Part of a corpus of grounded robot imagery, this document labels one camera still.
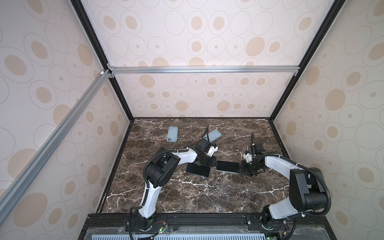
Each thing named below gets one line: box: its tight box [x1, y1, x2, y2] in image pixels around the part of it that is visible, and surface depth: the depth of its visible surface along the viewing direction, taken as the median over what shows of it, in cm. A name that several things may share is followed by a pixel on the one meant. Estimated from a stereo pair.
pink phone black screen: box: [216, 160, 240, 173], surface depth 94 cm
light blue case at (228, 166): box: [215, 160, 242, 175], surface depth 94 cm
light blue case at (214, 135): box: [208, 129, 222, 143], surface depth 112 cm
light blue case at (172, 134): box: [166, 126, 179, 143], surface depth 112 cm
